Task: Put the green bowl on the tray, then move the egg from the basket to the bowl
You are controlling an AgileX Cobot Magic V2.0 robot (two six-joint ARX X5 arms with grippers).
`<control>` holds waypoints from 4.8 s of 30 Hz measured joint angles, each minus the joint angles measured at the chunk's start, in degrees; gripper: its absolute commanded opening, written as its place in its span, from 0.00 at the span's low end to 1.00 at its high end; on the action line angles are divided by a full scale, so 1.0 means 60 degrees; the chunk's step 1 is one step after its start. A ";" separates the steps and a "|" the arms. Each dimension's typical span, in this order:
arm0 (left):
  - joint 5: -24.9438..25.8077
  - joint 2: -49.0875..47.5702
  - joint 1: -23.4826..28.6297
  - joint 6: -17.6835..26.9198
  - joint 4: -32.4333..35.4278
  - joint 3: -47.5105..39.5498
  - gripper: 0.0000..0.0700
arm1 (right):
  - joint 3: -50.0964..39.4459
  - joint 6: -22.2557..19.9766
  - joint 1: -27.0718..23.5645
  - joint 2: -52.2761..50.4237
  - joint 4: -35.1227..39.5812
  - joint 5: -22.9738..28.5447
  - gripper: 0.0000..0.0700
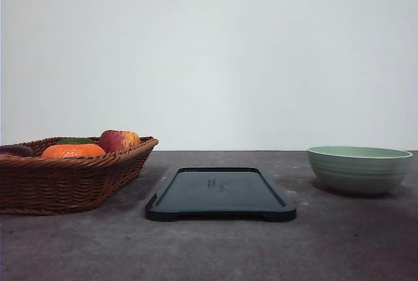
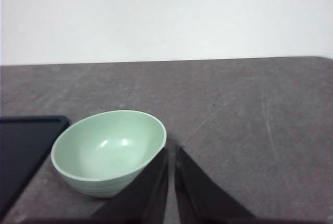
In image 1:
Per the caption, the light green bowl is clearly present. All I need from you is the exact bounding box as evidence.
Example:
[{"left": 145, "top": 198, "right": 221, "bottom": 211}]
[{"left": 308, "top": 146, "right": 413, "bottom": 196}]

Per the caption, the brown wicker basket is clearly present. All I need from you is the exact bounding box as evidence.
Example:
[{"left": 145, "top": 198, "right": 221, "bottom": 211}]
[{"left": 0, "top": 135, "right": 159, "bottom": 216}]

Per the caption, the dark blue rectangular tray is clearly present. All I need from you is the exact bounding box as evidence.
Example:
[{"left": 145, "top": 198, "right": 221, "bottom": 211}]
[{"left": 145, "top": 167, "right": 297, "bottom": 222}]

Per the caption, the red yellow apple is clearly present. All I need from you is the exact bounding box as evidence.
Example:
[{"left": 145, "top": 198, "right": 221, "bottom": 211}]
[{"left": 99, "top": 129, "right": 141, "bottom": 153}]

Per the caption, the orange tangerine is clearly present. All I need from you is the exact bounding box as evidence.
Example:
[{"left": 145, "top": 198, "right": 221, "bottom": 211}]
[{"left": 41, "top": 144, "right": 106, "bottom": 158}]

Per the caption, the green avocado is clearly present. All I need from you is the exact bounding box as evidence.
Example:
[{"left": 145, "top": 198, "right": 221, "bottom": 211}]
[{"left": 56, "top": 138, "right": 97, "bottom": 144}]

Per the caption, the dark purple fruit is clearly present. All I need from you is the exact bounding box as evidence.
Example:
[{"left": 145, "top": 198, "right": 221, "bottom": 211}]
[{"left": 0, "top": 144, "right": 33, "bottom": 156}]

